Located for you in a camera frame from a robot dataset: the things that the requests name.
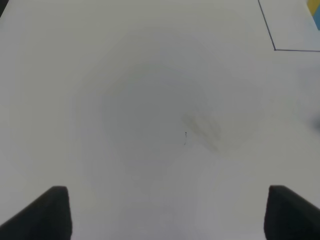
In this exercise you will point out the blue template block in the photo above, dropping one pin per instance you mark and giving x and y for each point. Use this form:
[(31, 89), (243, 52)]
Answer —
[(316, 18)]

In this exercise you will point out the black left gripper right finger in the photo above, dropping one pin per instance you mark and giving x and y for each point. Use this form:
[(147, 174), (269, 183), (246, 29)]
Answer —
[(288, 216)]

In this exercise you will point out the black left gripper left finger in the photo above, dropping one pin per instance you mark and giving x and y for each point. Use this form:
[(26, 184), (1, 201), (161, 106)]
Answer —
[(47, 218)]

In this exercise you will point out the yellow template block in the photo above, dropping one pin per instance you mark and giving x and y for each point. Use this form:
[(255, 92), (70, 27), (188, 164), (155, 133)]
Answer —
[(312, 6)]

